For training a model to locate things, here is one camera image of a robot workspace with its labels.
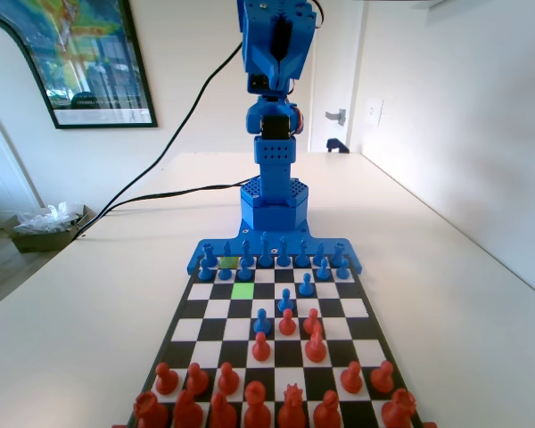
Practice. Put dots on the red chess queen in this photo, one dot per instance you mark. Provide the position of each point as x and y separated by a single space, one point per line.
291 409

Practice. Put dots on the blue chess bishop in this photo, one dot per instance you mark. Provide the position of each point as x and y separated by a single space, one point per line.
302 256
247 255

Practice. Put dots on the framed map poster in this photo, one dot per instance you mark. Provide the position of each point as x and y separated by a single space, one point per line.
93 67

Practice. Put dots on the red chess pawn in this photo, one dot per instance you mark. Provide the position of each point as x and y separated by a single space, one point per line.
382 377
351 378
166 380
197 380
287 323
261 348
228 380
311 316

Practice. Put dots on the blue chess king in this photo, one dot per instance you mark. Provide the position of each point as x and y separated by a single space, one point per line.
265 254

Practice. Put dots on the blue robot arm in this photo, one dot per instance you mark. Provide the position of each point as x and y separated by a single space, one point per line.
274 178

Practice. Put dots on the white door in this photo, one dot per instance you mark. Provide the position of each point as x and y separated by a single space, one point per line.
334 67

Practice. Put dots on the blue chess knight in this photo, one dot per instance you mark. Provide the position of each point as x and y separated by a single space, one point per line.
319 253
227 249

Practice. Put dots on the blue chess queen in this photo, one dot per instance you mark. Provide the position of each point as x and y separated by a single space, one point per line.
284 255

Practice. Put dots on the clear crumpled plastic wrap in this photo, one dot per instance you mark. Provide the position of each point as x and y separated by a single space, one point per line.
49 218

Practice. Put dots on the white wall switch plate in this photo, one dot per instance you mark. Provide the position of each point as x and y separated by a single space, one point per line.
374 111

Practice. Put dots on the blue chess pawn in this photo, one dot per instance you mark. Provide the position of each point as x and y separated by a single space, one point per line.
204 272
224 274
323 270
285 302
343 269
243 270
306 286
261 322

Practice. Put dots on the red chess bishop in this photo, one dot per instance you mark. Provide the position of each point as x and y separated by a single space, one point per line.
223 413
326 411

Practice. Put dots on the black and white chessboard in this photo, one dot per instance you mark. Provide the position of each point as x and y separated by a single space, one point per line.
352 307

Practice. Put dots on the blue base mounting plate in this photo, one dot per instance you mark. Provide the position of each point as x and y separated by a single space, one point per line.
356 265

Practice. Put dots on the brown cardboard box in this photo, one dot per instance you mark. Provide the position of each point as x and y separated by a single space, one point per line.
35 243

